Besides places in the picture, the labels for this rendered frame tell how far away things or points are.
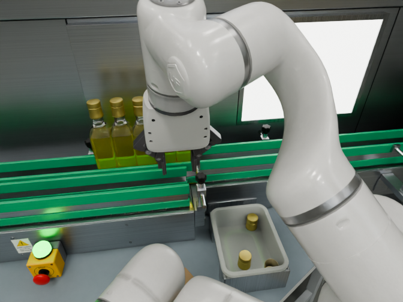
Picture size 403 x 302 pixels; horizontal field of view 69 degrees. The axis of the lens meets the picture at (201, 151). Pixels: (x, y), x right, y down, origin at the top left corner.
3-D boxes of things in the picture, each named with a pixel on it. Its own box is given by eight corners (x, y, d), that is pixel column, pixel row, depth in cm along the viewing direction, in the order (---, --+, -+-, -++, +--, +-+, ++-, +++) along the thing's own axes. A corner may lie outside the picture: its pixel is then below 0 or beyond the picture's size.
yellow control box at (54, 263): (68, 255, 86) (60, 239, 82) (61, 279, 80) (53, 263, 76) (42, 258, 85) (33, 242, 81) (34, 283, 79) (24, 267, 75)
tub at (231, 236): (261, 220, 96) (264, 202, 91) (286, 286, 78) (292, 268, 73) (208, 226, 94) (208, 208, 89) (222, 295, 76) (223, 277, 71)
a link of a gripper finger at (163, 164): (163, 138, 50) (165, 161, 55) (144, 139, 49) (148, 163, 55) (164, 152, 48) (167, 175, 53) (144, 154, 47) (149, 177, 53)
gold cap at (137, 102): (147, 109, 81) (145, 95, 78) (147, 116, 78) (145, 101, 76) (134, 111, 81) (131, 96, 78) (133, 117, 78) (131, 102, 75)
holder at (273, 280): (255, 210, 100) (258, 193, 96) (285, 287, 78) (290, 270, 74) (205, 215, 98) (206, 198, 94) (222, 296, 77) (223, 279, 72)
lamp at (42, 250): (54, 244, 81) (51, 237, 79) (50, 258, 77) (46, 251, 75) (37, 245, 80) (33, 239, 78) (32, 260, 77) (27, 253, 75)
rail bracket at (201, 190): (201, 182, 92) (201, 150, 84) (209, 224, 78) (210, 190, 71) (191, 183, 91) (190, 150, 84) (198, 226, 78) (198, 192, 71)
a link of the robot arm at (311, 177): (268, 227, 31) (155, 66, 32) (336, 163, 37) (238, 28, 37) (327, 223, 23) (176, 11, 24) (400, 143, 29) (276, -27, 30)
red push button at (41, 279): (50, 265, 77) (46, 277, 75) (54, 273, 80) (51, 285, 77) (33, 266, 77) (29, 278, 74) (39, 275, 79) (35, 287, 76)
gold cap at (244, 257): (252, 269, 80) (253, 260, 78) (238, 271, 80) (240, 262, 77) (248, 257, 83) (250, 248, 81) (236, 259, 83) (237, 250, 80)
